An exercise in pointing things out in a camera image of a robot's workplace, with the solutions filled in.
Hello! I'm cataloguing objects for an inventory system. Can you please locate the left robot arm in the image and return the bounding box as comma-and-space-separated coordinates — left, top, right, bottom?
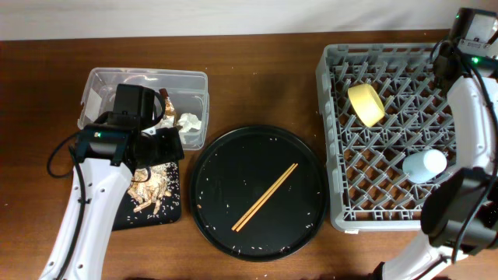
40, 84, 184, 279

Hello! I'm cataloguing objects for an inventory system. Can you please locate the grey dishwasher rack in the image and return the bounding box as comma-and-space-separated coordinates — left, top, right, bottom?
316, 44, 457, 233

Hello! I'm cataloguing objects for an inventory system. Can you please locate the round black serving tray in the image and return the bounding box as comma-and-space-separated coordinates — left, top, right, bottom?
190, 125, 329, 261

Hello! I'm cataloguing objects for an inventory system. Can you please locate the clear plastic waste bin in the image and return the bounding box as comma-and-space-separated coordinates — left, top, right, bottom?
77, 68, 209, 151

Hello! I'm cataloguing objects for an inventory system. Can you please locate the food scraps and rice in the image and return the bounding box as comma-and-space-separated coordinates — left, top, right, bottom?
127, 163, 181, 219

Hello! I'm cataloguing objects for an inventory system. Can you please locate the gold foil wrapper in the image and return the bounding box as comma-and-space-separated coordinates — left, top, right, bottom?
159, 89, 178, 128

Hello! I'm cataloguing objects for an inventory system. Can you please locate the white tissue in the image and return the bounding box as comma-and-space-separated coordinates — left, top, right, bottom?
156, 113, 202, 133

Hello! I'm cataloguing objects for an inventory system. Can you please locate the black rectangular tray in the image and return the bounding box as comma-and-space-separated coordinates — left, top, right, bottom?
113, 162, 181, 231

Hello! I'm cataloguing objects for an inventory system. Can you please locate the blue cup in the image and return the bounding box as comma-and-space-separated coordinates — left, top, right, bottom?
402, 149, 447, 184

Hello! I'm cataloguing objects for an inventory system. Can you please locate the wooden chopstick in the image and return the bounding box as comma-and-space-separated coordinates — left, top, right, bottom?
230, 163, 298, 231
233, 164, 300, 233

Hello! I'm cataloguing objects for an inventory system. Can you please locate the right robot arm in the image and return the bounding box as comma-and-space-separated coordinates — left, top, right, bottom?
369, 8, 497, 279

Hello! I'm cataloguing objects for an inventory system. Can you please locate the yellow bowl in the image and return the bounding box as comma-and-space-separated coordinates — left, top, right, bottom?
347, 84, 385, 128

